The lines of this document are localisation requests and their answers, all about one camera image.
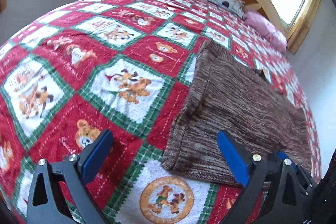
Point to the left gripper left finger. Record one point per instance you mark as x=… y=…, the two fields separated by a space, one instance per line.
x=46 y=203

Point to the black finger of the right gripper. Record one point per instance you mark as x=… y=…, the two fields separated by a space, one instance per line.
x=306 y=183

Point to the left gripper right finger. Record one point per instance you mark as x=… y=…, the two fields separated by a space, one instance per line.
x=253 y=171

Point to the brown knitted sweater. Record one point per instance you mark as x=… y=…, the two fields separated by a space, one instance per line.
x=226 y=95

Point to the red green teddy quilt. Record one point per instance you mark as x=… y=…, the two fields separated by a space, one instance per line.
x=126 y=66

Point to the pink pillow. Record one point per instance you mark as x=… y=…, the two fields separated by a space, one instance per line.
x=266 y=29

